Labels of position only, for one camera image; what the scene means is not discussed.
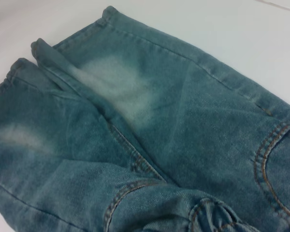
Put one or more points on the blue faded denim shorts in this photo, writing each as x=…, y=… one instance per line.
x=145, y=135

